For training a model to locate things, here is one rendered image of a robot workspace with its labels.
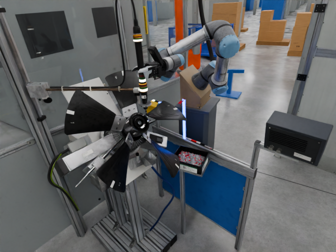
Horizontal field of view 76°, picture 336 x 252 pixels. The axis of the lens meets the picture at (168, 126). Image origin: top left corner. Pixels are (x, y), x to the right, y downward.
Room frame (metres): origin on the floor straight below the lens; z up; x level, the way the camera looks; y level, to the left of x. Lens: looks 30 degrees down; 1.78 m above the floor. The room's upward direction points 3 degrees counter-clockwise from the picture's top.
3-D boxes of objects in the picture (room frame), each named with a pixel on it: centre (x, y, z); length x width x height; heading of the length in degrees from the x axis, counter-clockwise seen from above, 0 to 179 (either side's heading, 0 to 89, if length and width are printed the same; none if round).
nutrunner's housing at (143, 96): (1.11, 0.12, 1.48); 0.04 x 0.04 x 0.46
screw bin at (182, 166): (1.14, -0.14, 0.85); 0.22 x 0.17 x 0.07; 62
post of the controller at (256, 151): (1.00, -0.51, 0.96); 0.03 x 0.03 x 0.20; 46
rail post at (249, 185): (1.00, -0.51, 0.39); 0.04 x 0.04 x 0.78; 46
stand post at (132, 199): (1.09, 0.29, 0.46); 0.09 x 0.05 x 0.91; 136
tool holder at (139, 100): (1.11, 0.13, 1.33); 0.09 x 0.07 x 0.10; 81
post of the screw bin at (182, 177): (1.17, -0.08, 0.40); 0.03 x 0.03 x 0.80; 61
